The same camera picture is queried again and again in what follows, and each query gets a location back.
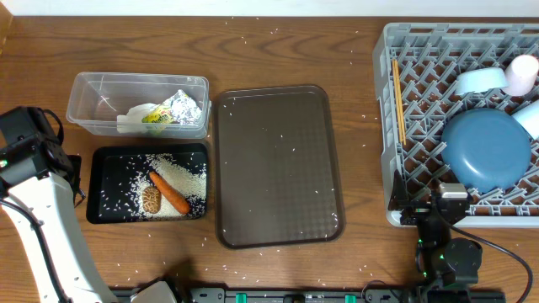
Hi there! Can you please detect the clear plastic bin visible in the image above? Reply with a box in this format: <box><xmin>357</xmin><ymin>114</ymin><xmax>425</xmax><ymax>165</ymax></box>
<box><xmin>67</xmin><ymin>72</ymin><xmax>211</xmax><ymax>139</ymax></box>

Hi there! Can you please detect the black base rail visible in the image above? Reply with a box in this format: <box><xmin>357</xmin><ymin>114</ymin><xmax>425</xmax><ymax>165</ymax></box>
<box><xmin>109</xmin><ymin>286</ymin><xmax>506</xmax><ymax>303</ymax></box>

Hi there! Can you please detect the grey dishwasher rack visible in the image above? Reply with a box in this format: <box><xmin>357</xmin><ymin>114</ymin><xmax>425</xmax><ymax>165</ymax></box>
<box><xmin>373</xmin><ymin>23</ymin><xmax>538</xmax><ymax>228</ymax></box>

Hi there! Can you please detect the brown food scrap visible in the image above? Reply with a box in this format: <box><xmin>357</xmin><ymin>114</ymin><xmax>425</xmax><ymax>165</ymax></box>
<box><xmin>141</xmin><ymin>186</ymin><xmax>162</xmax><ymax>214</ymax></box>

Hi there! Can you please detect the black plastic tray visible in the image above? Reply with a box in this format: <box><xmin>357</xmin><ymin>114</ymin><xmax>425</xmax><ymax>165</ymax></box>
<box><xmin>86</xmin><ymin>143</ymin><xmax>209</xmax><ymax>224</ymax></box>

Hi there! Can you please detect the light blue bowl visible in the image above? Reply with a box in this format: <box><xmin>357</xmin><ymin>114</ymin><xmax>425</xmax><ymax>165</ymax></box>
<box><xmin>455</xmin><ymin>67</ymin><xmax>508</xmax><ymax>95</ymax></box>

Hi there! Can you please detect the dark brown serving tray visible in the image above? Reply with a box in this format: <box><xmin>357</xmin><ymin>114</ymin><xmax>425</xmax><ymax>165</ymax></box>
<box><xmin>214</xmin><ymin>85</ymin><xmax>345</xmax><ymax>249</ymax></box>

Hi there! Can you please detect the light blue plastic cup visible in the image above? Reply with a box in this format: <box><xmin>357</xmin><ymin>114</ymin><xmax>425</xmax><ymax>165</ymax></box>
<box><xmin>512</xmin><ymin>101</ymin><xmax>539</xmax><ymax>140</ymax></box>

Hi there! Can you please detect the pile of rice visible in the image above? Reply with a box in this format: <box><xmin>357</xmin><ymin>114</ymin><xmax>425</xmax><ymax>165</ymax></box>
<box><xmin>125</xmin><ymin>153</ymin><xmax>207</xmax><ymax>221</ymax></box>

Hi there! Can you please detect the dark blue plate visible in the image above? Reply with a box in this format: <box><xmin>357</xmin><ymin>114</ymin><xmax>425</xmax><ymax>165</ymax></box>
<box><xmin>441</xmin><ymin>108</ymin><xmax>531</xmax><ymax>193</ymax></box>

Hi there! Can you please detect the white paper napkin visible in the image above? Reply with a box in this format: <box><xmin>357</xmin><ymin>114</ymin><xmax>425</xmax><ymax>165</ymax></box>
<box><xmin>116</xmin><ymin>103</ymin><xmax>157</xmax><ymax>134</ymax></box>

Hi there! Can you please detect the foil snack wrapper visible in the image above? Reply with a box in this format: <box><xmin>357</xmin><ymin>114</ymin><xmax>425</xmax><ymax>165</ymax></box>
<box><xmin>141</xmin><ymin>89</ymin><xmax>202</xmax><ymax>135</ymax></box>

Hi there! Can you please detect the white plastic cup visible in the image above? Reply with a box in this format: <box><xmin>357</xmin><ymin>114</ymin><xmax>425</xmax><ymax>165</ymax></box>
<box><xmin>503</xmin><ymin>55</ymin><xmax>538</xmax><ymax>97</ymax></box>

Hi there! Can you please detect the orange carrot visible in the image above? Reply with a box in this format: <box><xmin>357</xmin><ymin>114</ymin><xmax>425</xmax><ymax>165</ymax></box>
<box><xmin>149</xmin><ymin>172</ymin><xmax>190</xmax><ymax>215</ymax></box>

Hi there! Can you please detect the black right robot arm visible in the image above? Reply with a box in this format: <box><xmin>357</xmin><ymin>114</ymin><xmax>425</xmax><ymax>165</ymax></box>
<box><xmin>387</xmin><ymin>171</ymin><xmax>483</xmax><ymax>302</ymax></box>

